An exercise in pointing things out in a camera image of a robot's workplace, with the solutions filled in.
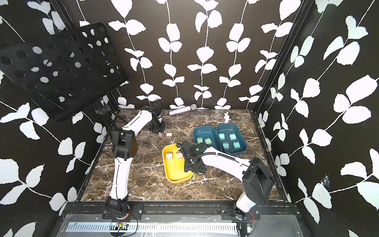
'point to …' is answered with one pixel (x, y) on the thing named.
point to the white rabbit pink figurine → (226, 118)
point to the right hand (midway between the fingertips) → (188, 168)
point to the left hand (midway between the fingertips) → (163, 129)
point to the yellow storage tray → (174, 165)
